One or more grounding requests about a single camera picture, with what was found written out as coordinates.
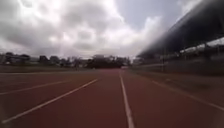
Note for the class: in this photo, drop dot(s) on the row of trees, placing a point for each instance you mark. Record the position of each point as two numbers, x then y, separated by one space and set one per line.
103 62

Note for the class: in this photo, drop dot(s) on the grass field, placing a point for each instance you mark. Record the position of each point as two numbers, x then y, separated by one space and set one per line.
40 68

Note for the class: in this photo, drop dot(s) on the grandstand building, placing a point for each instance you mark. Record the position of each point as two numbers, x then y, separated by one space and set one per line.
190 43

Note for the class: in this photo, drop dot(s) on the red running track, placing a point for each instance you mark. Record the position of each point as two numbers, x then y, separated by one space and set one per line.
93 103

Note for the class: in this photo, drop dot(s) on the grey strip beside track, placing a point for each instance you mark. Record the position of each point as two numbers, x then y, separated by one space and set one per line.
200 85

